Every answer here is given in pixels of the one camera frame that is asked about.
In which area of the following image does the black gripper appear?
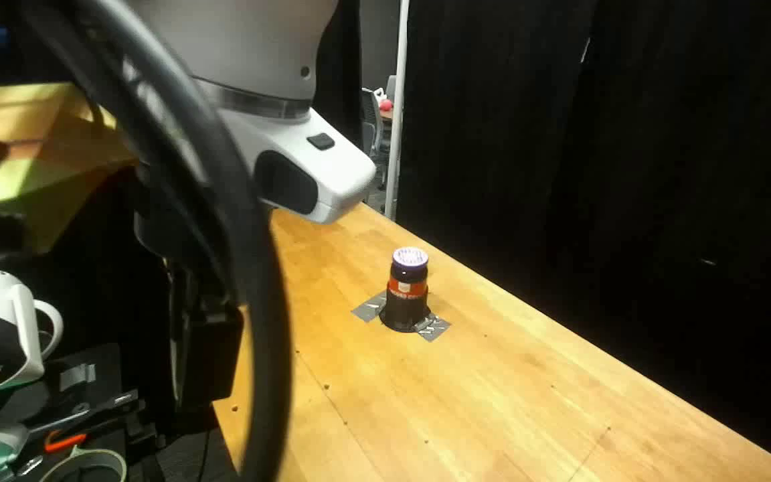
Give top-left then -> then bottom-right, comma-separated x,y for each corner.
168,260 -> 247,407

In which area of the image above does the black equipment case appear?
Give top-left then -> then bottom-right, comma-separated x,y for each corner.
4,340 -> 160,482

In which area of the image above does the white headset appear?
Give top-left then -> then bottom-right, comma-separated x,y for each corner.
0,265 -> 66,395

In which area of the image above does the white metal pole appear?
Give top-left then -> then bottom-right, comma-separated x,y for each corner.
382,0 -> 414,221

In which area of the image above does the black curtain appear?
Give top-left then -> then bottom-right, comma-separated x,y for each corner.
398,0 -> 771,477

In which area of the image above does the orange handled tool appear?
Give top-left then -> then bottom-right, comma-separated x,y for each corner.
42,429 -> 91,455

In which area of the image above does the grey square base plate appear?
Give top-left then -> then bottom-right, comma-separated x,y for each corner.
413,310 -> 452,343

